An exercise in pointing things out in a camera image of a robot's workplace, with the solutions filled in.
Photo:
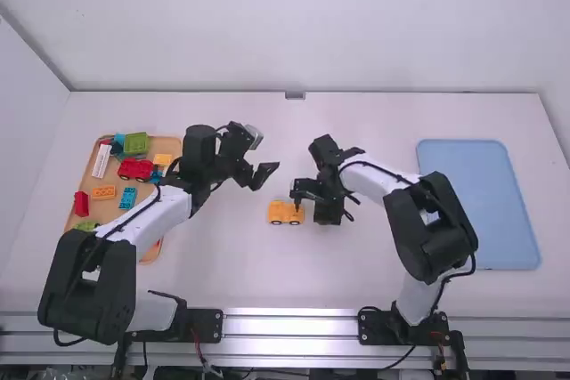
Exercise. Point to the silver rails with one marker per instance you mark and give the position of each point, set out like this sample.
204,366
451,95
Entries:
289,331

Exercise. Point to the dark blue toy brick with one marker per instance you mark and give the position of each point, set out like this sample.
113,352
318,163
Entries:
116,149

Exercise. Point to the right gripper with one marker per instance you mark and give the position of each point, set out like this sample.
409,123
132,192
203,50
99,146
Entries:
329,202

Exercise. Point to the tan tray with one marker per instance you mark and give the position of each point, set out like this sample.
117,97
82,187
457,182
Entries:
107,216

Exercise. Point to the small green toy brick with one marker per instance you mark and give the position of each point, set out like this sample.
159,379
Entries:
87,225

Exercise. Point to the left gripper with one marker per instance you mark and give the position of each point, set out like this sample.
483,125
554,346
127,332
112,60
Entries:
231,148

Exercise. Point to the long white toy brick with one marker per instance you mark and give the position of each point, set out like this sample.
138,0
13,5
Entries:
101,161

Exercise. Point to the yellow toy car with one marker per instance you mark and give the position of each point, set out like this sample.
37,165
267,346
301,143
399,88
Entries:
285,213

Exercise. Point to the large green toy brick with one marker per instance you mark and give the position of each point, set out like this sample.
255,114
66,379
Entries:
135,143

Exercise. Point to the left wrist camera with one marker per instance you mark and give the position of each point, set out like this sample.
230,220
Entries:
254,136

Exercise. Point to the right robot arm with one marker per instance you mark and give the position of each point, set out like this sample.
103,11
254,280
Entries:
369,180

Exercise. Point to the red toy brick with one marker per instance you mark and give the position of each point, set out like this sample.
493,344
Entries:
81,203

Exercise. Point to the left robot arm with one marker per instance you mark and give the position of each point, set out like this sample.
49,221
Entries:
165,206

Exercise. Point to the long teal toy brick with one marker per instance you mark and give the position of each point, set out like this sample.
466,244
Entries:
127,198

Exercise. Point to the orange toy brick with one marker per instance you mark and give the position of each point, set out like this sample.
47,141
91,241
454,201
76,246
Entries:
104,193

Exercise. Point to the small teal toy brick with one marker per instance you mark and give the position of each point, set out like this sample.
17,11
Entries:
120,137

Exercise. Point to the red toy car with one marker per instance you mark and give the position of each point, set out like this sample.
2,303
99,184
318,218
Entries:
133,169

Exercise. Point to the yellow toy brick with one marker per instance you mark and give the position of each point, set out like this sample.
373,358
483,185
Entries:
162,159

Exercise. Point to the blue mat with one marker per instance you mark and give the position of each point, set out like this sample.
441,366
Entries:
478,202

